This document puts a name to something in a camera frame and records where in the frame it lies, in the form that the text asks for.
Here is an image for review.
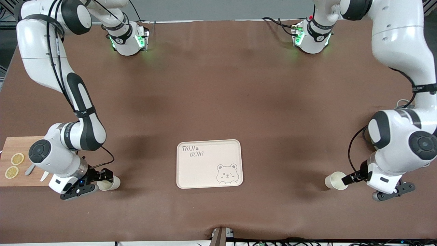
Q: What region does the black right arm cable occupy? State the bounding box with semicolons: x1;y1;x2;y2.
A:
46;0;115;170

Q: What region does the white IKEA cup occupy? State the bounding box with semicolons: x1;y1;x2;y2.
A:
97;175;121;191
324;172;349;190

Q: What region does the bamboo cutting board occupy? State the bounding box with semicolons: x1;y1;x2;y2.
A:
0;136;52;187

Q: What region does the aluminium frame profile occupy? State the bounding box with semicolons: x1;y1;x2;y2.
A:
0;0;25;32
422;0;437;17

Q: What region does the brown camera mount post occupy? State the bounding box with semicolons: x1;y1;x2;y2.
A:
210;227;236;246

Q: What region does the cream bear print tray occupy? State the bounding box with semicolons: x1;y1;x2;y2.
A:
176;139;244;189

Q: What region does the black cable on table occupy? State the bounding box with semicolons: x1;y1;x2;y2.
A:
262;17;298;37

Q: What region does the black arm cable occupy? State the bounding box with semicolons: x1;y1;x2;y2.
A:
46;0;115;170
347;92;419;176

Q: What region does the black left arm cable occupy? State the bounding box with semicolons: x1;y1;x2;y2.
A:
347;92;419;176

